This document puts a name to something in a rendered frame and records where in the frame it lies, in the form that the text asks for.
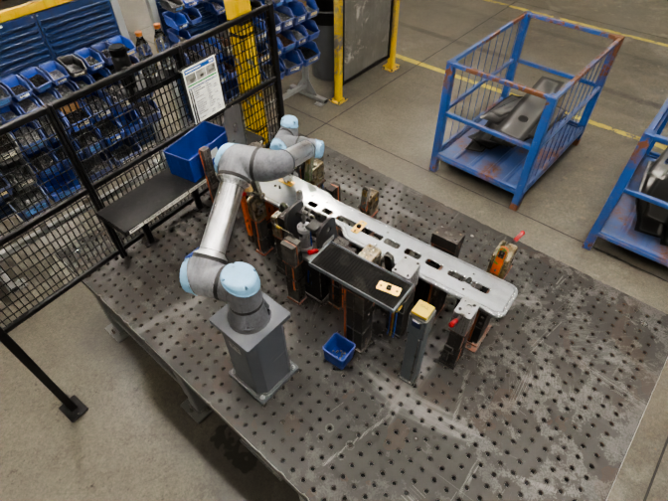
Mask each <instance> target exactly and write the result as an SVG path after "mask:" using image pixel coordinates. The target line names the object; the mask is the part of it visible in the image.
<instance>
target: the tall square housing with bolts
mask: <svg viewBox="0 0 668 501"><path fill-rule="evenodd" d="M420 266H421V264H420V262H418V261H416V260H414V259H412V258H410V257H408V256H406V255H404V256H403V257H402V258H401V260H400V261H399V262H398V263H397V264H396V265H395V267H394V268H393V269H392V273H393V274H395V275H397V276H399V277H401V278H403V279H405V280H407V281H409V282H411V283H412V284H413V285H414V288H413V289H412V291H413V293H412V294H411V295H410V297H409V299H408V301H407V302H406V303H404V304H403V307H402V308H401V310H400V311H399V312H398V313H397V312H396V311H395V312H394V313H392V312H390V311H388V316H387V324H386V328H385V330H384V331H383V332H385V333H387V335H388V334H390V335H388V336H391V337H393V338H395V339H397V338H398V339H401V337H402V336H404V335H405V334H406V333H407V327H408V321H409V316H410V312H411V311H412V309H413V307H414V302H413V300H414V294H415V288H416V286H417V285H418V276H419V271H420ZM412 291H411V292H412ZM411 292H410V293H411ZM410 293H409V294H410ZM409 294H408V296H409ZM408 296H407V297H406V298H405V299H404V301H403V302H405V301H406V299H407V298H408ZM403 302H402V303H403ZM402 303H401V304H402ZM401 304H400V305H401ZM404 333H405V334H404Z"/></svg>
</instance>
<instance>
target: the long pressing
mask: <svg viewBox="0 0 668 501"><path fill-rule="evenodd" d="M291 179H292V181H293V182H295V184H294V185H293V186H291V187H289V186H287V185H285V184H283V183H281V182H279V181H278V180H279V179H278V180H274V181H269V182H259V184H260V187H261V190H262V191H263V192H264V193H265V196H264V200H265V201H266V202H268V203H270V204H272V205H273V206H275V207H277V208H278V209H279V205H280V204H281V202H284V203H285V204H286V205H287V206H288V208H289V207H290V206H291V205H292V204H294V203H295V202H296V201H298V200H297V199H296V191H297V190H301V191H302V192H303V200H300V201H302V202H303V205H306V206H307V207H308V208H312V207H310V206H308V205H307V204H308V203H309V202H313V203H315V204H317V205H318V206H317V207H316V208H312V209H313V210H314V211H316V212H317V211H318V212H320V213H322V214H324V215H326V216H328V217H330V216H329V215H327V214H325V213H323V212H322V210H323V209H327V210H329V211H331V212H333V214H332V215H331V216H332V217H334V218H335V220H336V227H338V228H340V229H341V230H342V234H343V238H344V239H345V240H347V241H349V242H350V243H351V244H352V245H354V246H356V247H358V248H360V249H363V248H364V247H365V246H366V245H367V244H371V245H373V246H375V245H376V246H375V247H377V248H379V249H381V250H382V260H384V255H385V253H386V252H387V251H389V252H391V253H392V254H393V255H394V257H395V265H396V264H397V263H398V262H399V261H400V260H401V258H402V257H403V256H404V255H406V256H408V257H410V258H412V259H414V260H416V261H418V262H420V264H421V266H420V271H419V276H418V278H419V279H421V280H422V281H424V282H426V283H428V284H430V285H432V286H434V287H436V288H438V289H440V290H442V291H444V292H446V293H448V294H450V295H451V296H453V297H455V298H457V299H459V300H461V299H462V297H464V296H466V297H468V298H470V299H472V300H474V301H476V302H478V303H479V304H480V306H479V310H480V311H482V312H484V313H486V314H488V315H490V316H492V317H495V318H501V317H504V316H505V315H506V314H507V312H508V310H509V308H510V307H511V305H512V303H513V302H514V300H515V298H516V297H517V295H518V289H517V287H516V286H515V285H513V284H512V283H510V282H507V281H505V280H503V279H501V278H499V277H497V276H495V275H493V274H491V273H489V272H486V271H484V270H482V269H480V268H478V267H476V266H474V265H472V264H470V263H468V262H466V261H463V260H461V259H459V258H457V257H455V256H453V255H451V254H449V253H447V252H445V251H442V250H439V249H437V248H435V247H433V246H431V245H429V244H427V243H425V242H423V241H420V240H418V239H416V238H414V237H412V236H410V235H408V234H406V233H404V232H402V231H399V230H397V229H395V228H393V227H391V226H389V225H387V224H385V223H383V222H381V221H379V220H376V219H374V218H372V217H370V216H368V215H366V214H364V213H362V212H360V211H358V210H355V209H353V208H351V207H349V206H347V205H345V204H343V203H341V202H339V201H337V200H335V199H334V198H333V197H332V196H331V194H330V193H329V192H327V191H325V190H323V189H321V188H319V187H316V186H314V185H312V184H310V183H308V182H306V181H304V180H302V179H300V178H297V177H295V176H291ZM274 185H276V187H274ZM279 185H280V188H281V189H278V188H279ZM312 196H313V197H312ZM326 202H327V204H326ZM339 216H341V217H343V218H345V219H347V220H349V221H351V222H353V223H355V224H357V223H359V222H360V221H361V220H362V221H364V222H366V223H367V225H366V226H365V227H364V228H365V229H368V230H370V231H372V232H374V233H376V234H378V235H380V236H382V237H383V238H382V239H381V240H380V241H379V240H377V239H375V238H373V237H371V236H369V235H367V234H365V233H363V232H361V231H362V230H363V229H364V228H363V229H362V230H361V231H360V232H359V233H358V234H355V233H353V232H351V229H352V228H353V227H351V226H349V225H347V224H345V223H343V222H341V221H339V220H337V219H336V218H337V217H339ZM387 232H388V233H387ZM385 240H390V241H392V242H394V243H396V244H398V245H400V247H399V248H398V249H395V248H393V247H391V246H389V245H387V244H385V243H384V241H385ZM405 250H410V251H413V252H415V253H417V254H419V255H420V258H419V259H416V258H414V257H412V256H410V255H408V254H406V253H404V251H405ZM428 259H430V260H432V261H434V262H436V263H438V264H440V265H442V269H441V270H438V269H436V268H434V267H432V266H430V265H428V264H426V263H425V262H426V261H427V260H428ZM450 270H452V271H454V272H456V273H458V274H460V275H462V276H464V277H465V280H466V279H467V277H469V276H470V277H472V282H471V283H470V284H469V283H467V282H465V280H464V281H460V280H458V279H456V278H454V277H452V276H450V275H448V272H449V271H450ZM473 273H474V274H473ZM473 282H476V283H478V284H480V285H482V286H484V287H486V288H488V289H489V290H490V291H489V292H488V293H484V292H482V291H480V290H478V289H476V288H474V287H472V286H471V284H472V283H473ZM462 288H464V289H462Z"/></svg>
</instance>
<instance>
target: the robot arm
mask: <svg viewBox="0 0 668 501"><path fill-rule="evenodd" d="M280 125H281V126H280V128H279V130H278V132H277V134H276V135H275V137H274V138H273V139H272V142H271V143H270V147H269V149H267V148H260V147H254V146H248V145H242V144H239V143H226V144H224V145H222V146H221V147H220V149H219V150H218V152H217V154H216V157H215V161H214V162H215V165H214V168H215V171H216V173H217V174H218V175H217V178H218V180H219V181H220V184H219V187H218V190H217V194H216V197H215V200H214V203H213V207H212V210H211V213H210V217H209V220H208V223H207V225H206V229H205V232H204V235H203V238H202V242H201V245H200V248H199V249H198V250H195V251H194V252H193V255H192V257H187V258H186V259H185V260H184V261H183V263H182V265H181V268H180V282H181V286H182V288H183V289H184V290H185V291H186V292H189V293H192V294H194V295H197V296H198V295H199V296H204V297H208V298H212V299H216V300H221V301H225V302H228V303H229V310H228V321H229V324H230V326H231V328H232V329H233V330H234V331H236V332H238V333H240V334H246V335H249V334H254V333H257V332H259V331H261V330H262V329H263V328H265V327H266V326H267V324H268V323H269V321H270V318H271V310H270V306H269V304H268V302H267V301H266V300H265V299H264V298H263V297H262V292H261V287H260V279H259V277H258V275H257V272H256V270H255V269H254V267H252V266H251V265H250V264H248V263H245V262H241V261H237V262H235V263H230V264H228V265H227V263H228V260H227V259H226V257H225V254H226V250H227V247H228V243H229V240H230V237H231V233H232V230H233V226H234V223H235V220H236V216H237V213H238V209H239V206H240V203H241V199H242V196H243V192H244V189H246V188H248V187H249V186H250V184H251V181H258V182H269V181H274V180H278V179H281V178H282V179H283V181H284V182H286V183H287V181H290V182H292V179H291V176H295V177H298V174H297V173H296V171H297V170H298V171H299V170H300V169H301V168H303V162H305V161H306V160H308V159H310V158H311V157H313V158H321V157H322V156H323V153H324V142H323V141H322V140H317V139H311V138H305V137H298V120H297V118H296V117H295V116H293V115H286V116H284V117H283V118H282V119H281V123H280ZM301 163H302V165H301Z"/></svg>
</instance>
